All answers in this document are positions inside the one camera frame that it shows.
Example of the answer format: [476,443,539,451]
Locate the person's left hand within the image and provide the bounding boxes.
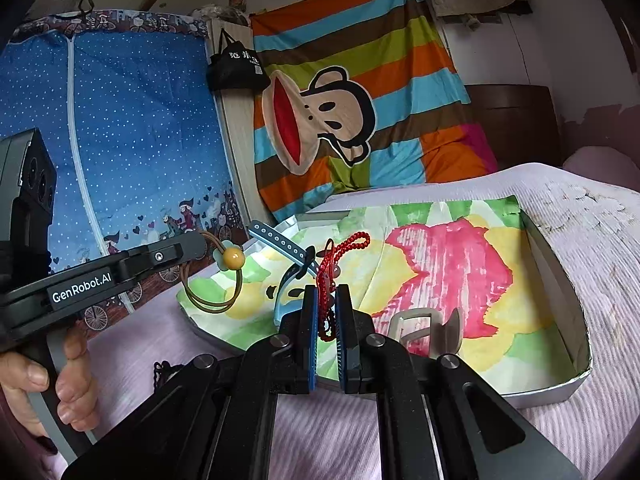
[0,327,93,443]

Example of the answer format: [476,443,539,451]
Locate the colourful painted paper liner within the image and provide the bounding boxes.
[177,199,577,387]

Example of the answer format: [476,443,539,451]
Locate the brown hair tie yellow bead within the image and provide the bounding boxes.
[182,232,247,319]

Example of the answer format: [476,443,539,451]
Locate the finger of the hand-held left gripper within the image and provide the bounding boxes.
[112,234,208,286]

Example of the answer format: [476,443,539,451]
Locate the dark wooden nightstand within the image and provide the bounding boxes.
[465,84,562,172]

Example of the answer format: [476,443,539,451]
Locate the pink pillow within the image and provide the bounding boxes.
[562,146,640,197]

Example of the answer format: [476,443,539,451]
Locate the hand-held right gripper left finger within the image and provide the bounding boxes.
[60,286,322,480]

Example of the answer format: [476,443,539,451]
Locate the red beaded string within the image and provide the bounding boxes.
[316,232,372,345]

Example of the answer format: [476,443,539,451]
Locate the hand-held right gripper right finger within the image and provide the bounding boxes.
[334,284,583,480]

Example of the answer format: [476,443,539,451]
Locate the black bag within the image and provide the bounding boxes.
[206,29,271,94]

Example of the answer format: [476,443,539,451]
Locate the striped monkey blanket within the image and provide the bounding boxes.
[250,0,501,227]

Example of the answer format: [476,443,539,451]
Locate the plastic bag bundle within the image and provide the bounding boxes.
[197,0,251,27]

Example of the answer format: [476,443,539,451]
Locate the blue dotted wardrobe cover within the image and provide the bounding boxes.
[0,7,242,342]

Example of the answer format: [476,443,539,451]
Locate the blue watch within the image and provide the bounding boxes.
[248,220,321,331]

